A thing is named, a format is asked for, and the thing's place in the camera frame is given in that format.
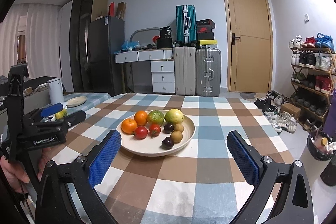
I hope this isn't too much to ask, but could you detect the orange mandarin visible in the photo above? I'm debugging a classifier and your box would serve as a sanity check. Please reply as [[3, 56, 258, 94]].
[[121, 118, 138, 135], [134, 110, 148, 126]]

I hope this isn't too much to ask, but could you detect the red tomato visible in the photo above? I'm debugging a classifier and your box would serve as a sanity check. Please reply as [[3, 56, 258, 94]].
[[149, 123, 161, 138], [134, 126, 148, 140]]

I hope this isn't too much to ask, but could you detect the dark plum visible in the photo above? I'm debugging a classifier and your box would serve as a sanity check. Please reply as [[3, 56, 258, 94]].
[[163, 123, 175, 134], [161, 137, 174, 149]]

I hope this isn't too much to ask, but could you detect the green bumpy citrus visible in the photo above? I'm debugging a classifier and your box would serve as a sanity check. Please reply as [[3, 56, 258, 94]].
[[147, 110, 165, 126]]

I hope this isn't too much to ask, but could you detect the brown kiwi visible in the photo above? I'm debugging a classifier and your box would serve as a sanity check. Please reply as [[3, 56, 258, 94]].
[[174, 123, 184, 132], [170, 131, 183, 143]]

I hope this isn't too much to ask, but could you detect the yellow-green guava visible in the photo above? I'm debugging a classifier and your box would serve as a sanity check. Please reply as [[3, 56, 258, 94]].
[[165, 109, 184, 124]]

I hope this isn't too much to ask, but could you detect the person's left hand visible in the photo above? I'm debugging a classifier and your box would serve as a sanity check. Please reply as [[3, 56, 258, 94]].
[[1, 147, 51, 194]]

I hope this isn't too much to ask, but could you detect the yellow-green lemon front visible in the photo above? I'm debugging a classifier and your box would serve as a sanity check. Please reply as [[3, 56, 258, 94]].
[[55, 109, 68, 120]]

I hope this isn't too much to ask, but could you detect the small cream plate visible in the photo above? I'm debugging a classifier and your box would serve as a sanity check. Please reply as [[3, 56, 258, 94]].
[[67, 96, 87, 107]]

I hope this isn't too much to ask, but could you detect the white kettle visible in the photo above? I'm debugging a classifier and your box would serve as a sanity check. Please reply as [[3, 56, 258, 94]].
[[47, 78, 64, 105]]

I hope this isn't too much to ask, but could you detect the small checkered side tablecloth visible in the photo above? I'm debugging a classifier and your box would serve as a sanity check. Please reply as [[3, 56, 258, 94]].
[[64, 93, 112, 114]]

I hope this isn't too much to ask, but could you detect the large cream plate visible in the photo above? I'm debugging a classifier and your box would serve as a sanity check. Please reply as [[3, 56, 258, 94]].
[[117, 109, 195, 157]]

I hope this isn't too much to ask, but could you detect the cardboard box on floor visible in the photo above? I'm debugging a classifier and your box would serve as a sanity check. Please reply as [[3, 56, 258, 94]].
[[280, 103, 301, 119]]

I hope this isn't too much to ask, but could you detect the black round basket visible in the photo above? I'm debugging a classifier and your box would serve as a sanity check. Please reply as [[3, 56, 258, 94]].
[[307, 131, 335, 161]]

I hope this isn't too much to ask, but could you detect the purple bag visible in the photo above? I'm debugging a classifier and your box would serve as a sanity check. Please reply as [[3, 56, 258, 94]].
[[322, 92, 336, 139]]

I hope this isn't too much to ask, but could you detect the dark grey refrigerator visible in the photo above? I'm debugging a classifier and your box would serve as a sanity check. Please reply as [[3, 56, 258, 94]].
[[88, 16, 125, 97]]

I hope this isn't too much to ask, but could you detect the white drawer desk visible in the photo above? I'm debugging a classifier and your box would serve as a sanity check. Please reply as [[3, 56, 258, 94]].
[[115, 48, 175, 94]]

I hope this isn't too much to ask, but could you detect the silver suitcase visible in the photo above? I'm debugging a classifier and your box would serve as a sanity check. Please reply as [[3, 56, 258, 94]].
[[196, 48, 222, 97]]

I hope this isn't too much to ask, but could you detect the wooden shoe rack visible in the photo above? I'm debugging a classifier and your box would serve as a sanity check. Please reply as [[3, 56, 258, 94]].
[[290, 48, 335, 130]]

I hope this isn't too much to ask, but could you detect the black tall cabinet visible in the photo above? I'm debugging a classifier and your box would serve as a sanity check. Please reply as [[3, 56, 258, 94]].
[[69, 0, 108, 92]]

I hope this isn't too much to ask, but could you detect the beige suitcase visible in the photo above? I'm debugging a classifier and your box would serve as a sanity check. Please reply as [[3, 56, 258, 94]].
[[173, 47, 196, 96]]

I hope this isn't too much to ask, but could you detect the wooden door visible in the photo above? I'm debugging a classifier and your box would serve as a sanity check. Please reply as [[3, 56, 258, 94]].
[[224, 0, 273, 93]]

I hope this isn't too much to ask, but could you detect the stack of shoe boxes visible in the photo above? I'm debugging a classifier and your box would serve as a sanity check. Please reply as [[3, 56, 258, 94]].
[[196, 19, 218, 49]]

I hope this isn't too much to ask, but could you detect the teal suitcase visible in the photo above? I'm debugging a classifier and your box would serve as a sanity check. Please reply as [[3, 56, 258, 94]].
[[176, 5, 197, 44]]

